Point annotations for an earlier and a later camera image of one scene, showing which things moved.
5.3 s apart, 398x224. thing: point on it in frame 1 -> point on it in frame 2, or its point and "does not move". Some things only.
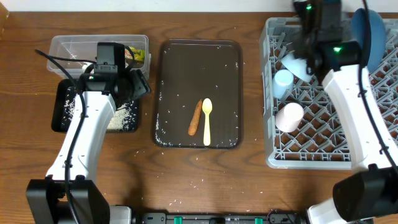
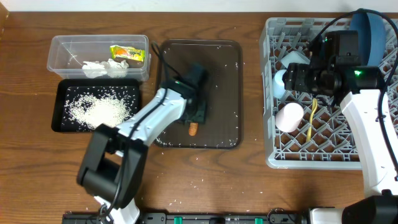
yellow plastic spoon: x=207 y=106 -> x=314 y=102
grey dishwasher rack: x=303 y=127 does not move
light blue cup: x=283 y=81 does not move
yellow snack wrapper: x=138 y=54 does not move
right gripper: x=297 y=49 -> x=296 y=76
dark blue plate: x=367 y=29 does not move
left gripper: x=143 y=86 -> x=201 y=121
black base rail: x=220 y=218 does not move
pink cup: x=288 y=117 does not move
